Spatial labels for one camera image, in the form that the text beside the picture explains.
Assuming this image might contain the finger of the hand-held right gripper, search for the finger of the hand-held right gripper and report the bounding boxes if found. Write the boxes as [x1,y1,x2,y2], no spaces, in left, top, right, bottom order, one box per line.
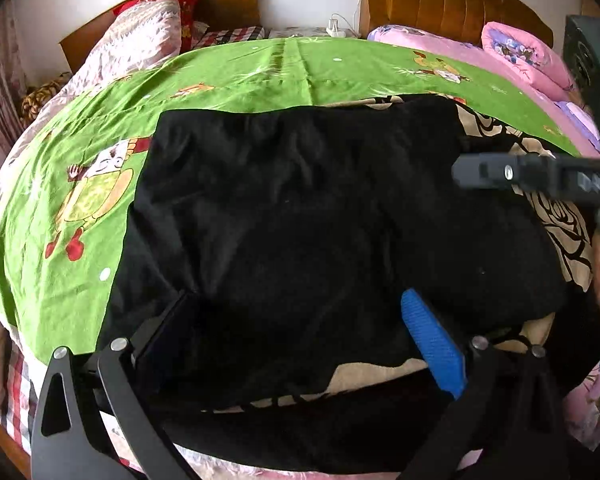
[451,151,563,196]

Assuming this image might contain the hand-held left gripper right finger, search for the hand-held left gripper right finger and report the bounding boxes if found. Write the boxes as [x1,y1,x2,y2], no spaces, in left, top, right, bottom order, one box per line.
[397,287,568,480]

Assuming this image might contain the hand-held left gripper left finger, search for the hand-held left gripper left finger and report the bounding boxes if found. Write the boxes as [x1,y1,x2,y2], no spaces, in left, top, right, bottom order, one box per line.
[30,290,201,480]

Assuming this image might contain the black rose print pants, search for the black rose print pants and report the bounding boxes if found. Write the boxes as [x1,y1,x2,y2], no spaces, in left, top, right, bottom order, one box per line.
[97,92,598,476]

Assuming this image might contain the purple pillow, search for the purple pillow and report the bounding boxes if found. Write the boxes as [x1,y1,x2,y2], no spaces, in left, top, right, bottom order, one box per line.
[555,100,600,156]

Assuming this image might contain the rolled pink floral quilt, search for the rolled pink floral quilt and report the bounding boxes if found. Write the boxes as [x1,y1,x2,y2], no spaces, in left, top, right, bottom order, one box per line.
[481,21,578,103]

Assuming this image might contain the pink bed sheet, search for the pink bed sheet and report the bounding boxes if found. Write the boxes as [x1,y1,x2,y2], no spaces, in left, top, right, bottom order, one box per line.
[367,25,600,456]

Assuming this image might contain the brown ribbed headboard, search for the brown ribbed headboard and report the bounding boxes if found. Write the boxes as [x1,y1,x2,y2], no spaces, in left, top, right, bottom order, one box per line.
[362,0,553,51]

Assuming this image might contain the nightstand with floral cloth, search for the nightstand with floral cloth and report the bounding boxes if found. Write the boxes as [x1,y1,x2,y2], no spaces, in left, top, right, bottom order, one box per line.
[267,25,361,41]

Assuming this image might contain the green cartoon print blanket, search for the green cartoon print blanket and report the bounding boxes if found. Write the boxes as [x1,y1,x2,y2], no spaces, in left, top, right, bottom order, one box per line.
[0,37,600,480]

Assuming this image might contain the tiger plush toy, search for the tiger plush toy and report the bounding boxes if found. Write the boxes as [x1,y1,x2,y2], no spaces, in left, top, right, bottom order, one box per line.
[21,72,73,127]

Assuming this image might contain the pink patterned quilt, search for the pink patterned quilt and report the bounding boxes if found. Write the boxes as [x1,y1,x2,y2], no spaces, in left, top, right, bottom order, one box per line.
[0,0,183,411]

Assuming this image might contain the pink floral curtain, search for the pink floral curtain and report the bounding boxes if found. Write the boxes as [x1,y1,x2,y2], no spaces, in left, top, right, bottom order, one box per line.
[0,0,28,156]

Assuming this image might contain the red pillow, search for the red pillow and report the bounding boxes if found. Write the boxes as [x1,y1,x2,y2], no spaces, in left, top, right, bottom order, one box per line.
[112,0,208,53]

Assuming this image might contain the wooden bed side rail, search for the wooden bed side rail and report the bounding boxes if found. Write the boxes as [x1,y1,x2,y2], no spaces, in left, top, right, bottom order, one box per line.
[0,405,31,477]

